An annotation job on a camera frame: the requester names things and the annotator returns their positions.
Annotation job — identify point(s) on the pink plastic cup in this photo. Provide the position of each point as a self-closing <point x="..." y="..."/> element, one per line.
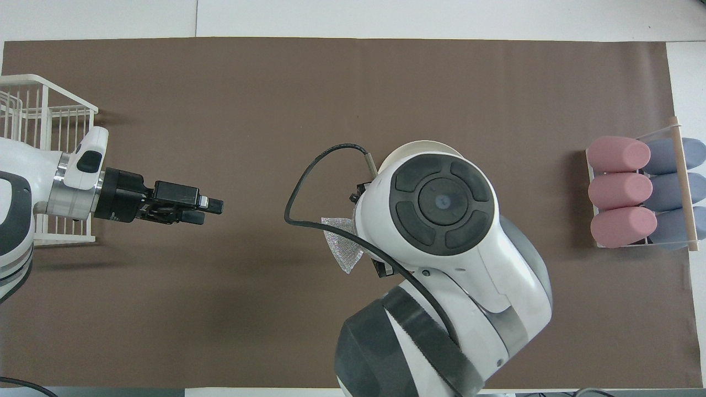
<point x="623" y="227"/>
<point x="620" y="191"/>
<point x="618" y="154"/>

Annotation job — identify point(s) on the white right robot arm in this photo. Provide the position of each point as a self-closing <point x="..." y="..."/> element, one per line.
<point x="441" y="275"/>

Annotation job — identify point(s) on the silver mesh sponge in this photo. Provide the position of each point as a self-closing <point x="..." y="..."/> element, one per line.
<point x="345" y="248"/>

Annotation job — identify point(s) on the brown table mat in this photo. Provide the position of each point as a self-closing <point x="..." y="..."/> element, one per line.
<point x="220" y="309"/>

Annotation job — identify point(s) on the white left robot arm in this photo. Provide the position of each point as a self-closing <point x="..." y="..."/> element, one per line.
<point x="33" y="182"/>

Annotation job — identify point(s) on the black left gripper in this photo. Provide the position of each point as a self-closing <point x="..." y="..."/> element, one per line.
<point x="124" y="196"/>

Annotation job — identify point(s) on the white cup holder rack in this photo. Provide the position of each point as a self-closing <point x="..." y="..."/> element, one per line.
<point x="684" y="187"/>

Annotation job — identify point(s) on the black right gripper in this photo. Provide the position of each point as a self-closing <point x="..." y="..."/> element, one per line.
<point x="383" y="268"/>

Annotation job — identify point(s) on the cream round plate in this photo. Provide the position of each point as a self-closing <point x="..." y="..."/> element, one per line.
<point x="408" y="150"/>

